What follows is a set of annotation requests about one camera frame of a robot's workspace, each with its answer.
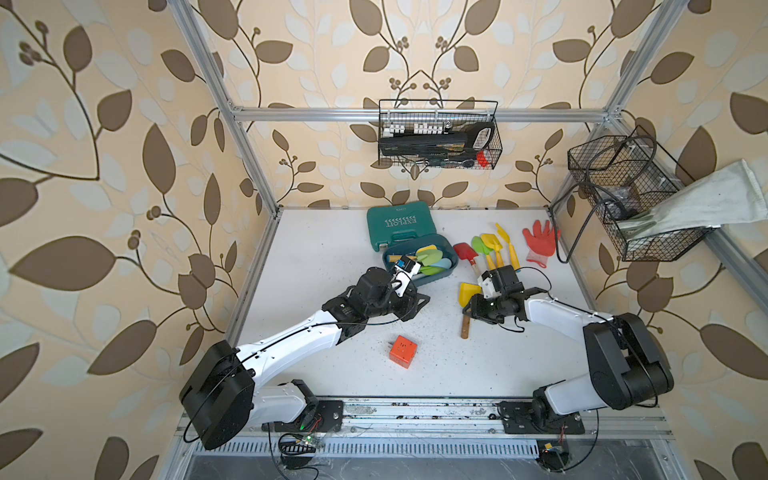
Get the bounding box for green storage box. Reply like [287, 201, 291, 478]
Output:
[366, 201, 459, 287]

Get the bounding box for red rubber glove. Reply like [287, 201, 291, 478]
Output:
[522, 220, 558, 268]

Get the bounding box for back wire basket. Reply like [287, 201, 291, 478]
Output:
[373, 98, 503, 173]

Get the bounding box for wire basket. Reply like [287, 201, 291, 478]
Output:
[373, 98, 503, 173]
[547, 127, 714, 263]

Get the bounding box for yellow square toy shovel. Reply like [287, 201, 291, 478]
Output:
[458, 283, 482, 340]

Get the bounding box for white cloth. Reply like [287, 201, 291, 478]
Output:
[617, 159, 767, 240]

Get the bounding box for yellow toy spatula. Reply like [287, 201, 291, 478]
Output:
[481, 233, 504, 268]

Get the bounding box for orange cube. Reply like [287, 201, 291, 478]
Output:
[389, 336, 418, 369]

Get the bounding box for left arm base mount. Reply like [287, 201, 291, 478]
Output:
[260, 379, 344, 435]

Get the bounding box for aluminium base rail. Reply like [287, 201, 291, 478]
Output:
[330, 397, 674, 440]

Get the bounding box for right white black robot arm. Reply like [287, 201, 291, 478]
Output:
[459, 266, 674, 422]

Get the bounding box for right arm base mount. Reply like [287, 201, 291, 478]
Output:
[497, 386, 585, 435]

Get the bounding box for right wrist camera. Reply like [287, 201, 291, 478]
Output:
[477, 270, 499, 299]

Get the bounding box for light blue toy spatula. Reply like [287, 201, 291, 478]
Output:
[432, 258, 453, 270]

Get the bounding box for pale green toy shovel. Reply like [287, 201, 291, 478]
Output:
[416, 245, 443, 267]

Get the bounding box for right wire basket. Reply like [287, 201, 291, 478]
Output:
[547, 127, 714, 263]

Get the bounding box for yellow toy rake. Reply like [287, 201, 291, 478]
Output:
[496, 223, 521, 270]

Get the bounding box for red toy shovel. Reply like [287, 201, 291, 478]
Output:
[453, 242, 482, 279]

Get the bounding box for black tool in basket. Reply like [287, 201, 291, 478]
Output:
[379, 122, 496, 156]

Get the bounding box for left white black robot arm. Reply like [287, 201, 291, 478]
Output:
[179, 258, 430, 450]

